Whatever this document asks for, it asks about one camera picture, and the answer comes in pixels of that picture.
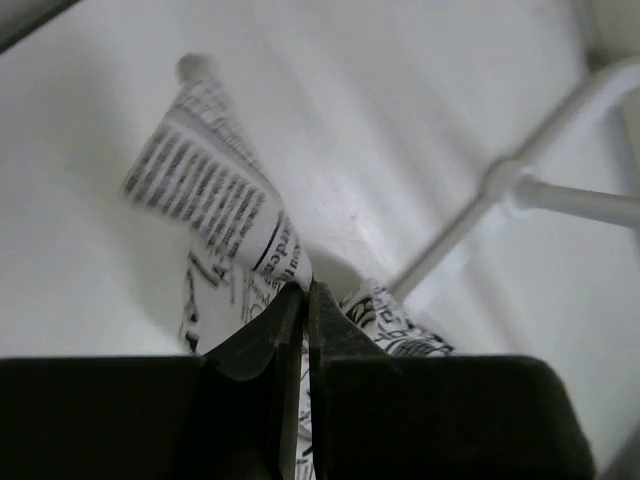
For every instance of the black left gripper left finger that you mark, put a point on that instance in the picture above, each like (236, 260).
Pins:
(246, 405)

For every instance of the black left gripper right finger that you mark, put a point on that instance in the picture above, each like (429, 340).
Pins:
(350, 424)

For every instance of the newspaper print trousers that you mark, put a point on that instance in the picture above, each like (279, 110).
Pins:
(199, 169)

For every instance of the white clothes rack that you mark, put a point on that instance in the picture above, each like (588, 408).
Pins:
(510, 184)

